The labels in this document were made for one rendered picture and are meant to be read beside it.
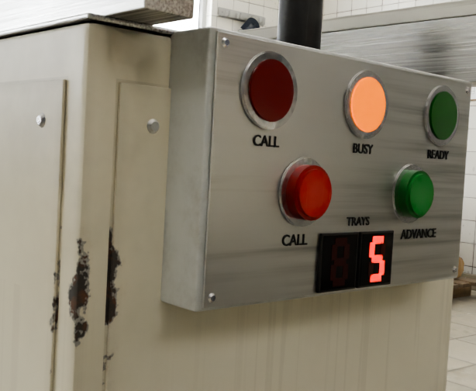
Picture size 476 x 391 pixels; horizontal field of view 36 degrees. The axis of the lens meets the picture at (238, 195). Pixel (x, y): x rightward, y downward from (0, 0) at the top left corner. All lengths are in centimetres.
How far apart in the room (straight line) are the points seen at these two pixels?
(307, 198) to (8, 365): 19
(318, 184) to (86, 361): 15
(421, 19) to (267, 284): 28
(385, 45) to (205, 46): 27
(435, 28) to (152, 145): 28
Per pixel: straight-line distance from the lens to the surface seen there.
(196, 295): 36
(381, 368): 53
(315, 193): 39
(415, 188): 46
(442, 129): 50
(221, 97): 36
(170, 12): 34
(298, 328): 46
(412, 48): 58
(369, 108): 43
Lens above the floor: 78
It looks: 3 degrees down
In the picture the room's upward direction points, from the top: 3 degrees clockwise
